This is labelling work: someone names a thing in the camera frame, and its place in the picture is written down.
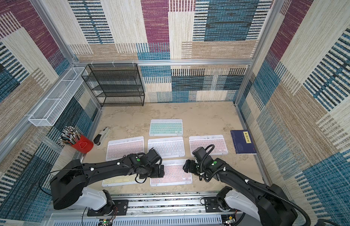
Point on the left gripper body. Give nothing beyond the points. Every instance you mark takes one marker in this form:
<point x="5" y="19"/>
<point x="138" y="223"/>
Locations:
<point x="156" y="172"/>

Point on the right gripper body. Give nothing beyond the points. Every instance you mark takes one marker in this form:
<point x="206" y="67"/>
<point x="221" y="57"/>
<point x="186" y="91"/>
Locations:
<point x="190" y="165"/>

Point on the pink keyboard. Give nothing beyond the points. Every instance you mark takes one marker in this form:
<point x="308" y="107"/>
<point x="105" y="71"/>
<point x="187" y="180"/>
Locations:
<point x="204" y="141"/>
<point x="116" y="149"/>
<point x="174" y="174"/>

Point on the white keyboard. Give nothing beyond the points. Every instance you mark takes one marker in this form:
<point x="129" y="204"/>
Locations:
<point x="170" y="147"/>

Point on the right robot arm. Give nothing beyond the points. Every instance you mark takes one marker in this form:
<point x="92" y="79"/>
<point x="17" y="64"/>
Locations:
<point x="268" y="204"/>

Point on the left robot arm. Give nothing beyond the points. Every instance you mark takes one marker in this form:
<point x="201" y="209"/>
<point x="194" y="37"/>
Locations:
<point x="70" y="186"/>

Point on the yellow keyboard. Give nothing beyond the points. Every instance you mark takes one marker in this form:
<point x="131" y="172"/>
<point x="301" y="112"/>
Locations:
<point x="119" y="181"/>

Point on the green keyboard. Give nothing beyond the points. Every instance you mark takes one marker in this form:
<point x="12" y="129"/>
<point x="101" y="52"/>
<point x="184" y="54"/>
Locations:
<point x="166" y="127"/>

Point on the dark blue notebook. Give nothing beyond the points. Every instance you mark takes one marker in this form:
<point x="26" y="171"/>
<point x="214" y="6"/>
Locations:
<point x="243" y="142"/>

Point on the black white stapler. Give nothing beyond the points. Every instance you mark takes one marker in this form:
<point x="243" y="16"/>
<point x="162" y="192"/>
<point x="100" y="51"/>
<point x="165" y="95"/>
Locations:
<point x="99" y="139"/>

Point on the red pen cup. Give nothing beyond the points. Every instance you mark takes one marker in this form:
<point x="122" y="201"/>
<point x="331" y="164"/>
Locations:
<point x="84" y="145"/>

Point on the bundle of pens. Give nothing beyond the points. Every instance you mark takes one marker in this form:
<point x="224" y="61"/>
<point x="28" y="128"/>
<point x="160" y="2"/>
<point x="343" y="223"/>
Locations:
<point x="69" y="136"/>

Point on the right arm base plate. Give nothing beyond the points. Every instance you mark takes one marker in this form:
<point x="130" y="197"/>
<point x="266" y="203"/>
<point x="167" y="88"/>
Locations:
<point x="214" y="204"/>

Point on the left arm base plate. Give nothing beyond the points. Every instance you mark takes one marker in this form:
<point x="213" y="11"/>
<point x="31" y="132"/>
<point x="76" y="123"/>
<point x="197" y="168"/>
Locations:
<point x="115" y="208"/>

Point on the black wire shelf rack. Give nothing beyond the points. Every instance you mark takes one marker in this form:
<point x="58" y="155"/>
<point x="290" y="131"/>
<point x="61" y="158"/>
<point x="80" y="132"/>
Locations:
<point x="115" y="84"/>

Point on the white mesh wall basket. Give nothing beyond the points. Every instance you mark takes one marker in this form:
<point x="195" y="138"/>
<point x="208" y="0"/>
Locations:
<point x="50" y="109"/>

